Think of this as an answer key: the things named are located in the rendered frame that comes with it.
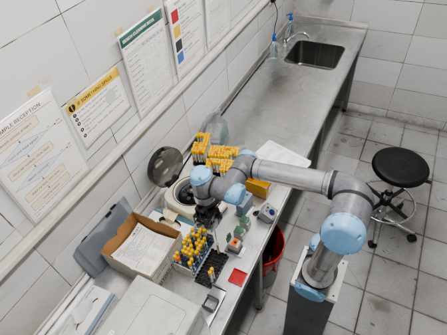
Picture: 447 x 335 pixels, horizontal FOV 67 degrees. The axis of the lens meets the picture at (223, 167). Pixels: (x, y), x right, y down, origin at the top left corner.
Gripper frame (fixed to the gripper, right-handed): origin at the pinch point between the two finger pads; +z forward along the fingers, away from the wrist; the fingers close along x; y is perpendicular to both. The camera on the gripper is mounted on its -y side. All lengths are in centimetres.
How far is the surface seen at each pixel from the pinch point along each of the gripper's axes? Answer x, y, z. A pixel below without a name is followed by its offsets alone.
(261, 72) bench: -41, -153, 26
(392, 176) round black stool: 67, -102, 48
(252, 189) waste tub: 0.2, -39.3, 21.1
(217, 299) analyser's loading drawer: 10.5, 21.3, 19.2
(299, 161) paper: 16, -71, 25
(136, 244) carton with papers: -36.7, 13.7, 19.8
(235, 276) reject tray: 11.5, 6.3, 25.9
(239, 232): 5.8, -11.3, 19.5
